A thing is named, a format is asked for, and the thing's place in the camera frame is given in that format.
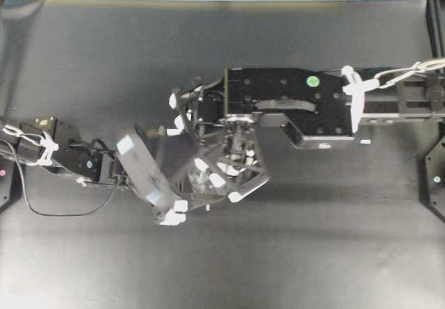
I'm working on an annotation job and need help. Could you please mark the clear plastic bottle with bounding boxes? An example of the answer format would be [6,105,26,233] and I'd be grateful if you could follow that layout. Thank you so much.
[187,166,227,200]

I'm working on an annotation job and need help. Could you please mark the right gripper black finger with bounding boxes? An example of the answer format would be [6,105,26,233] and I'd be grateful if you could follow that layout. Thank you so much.
[208,138,270,203]
[168,85,223,170]

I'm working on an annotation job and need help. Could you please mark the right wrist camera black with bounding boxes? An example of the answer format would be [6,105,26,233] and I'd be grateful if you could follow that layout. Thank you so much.
[116,126,179,199]

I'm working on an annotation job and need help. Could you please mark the black frame post right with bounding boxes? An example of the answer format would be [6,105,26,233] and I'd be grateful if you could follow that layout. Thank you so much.
[426,0,444,58]

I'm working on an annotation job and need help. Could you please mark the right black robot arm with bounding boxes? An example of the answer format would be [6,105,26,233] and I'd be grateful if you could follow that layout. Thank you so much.
[168,64,444,203]

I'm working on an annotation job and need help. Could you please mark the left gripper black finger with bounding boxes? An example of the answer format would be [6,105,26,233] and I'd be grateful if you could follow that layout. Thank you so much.
[156,126,195,192]
[158,193,226,225]

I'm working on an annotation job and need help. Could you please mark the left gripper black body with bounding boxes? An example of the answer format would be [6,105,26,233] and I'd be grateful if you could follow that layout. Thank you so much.
[131,171,177,224]

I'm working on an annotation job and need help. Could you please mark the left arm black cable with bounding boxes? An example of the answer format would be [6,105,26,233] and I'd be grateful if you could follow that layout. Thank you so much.
[6,138,126,216]

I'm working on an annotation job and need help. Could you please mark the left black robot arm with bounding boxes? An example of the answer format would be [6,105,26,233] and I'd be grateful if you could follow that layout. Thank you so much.
[1,118,229,225]

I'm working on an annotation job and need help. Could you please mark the right robot base black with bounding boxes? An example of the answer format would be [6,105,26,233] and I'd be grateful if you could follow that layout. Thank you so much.
[421,137,444,223]

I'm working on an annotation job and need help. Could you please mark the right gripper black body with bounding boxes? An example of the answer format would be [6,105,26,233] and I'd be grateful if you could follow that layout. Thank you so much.
[191,75,265,171]

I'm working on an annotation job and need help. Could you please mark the right arm white cable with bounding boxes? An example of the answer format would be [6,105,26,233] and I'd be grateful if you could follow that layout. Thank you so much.
[340,58,445,134]

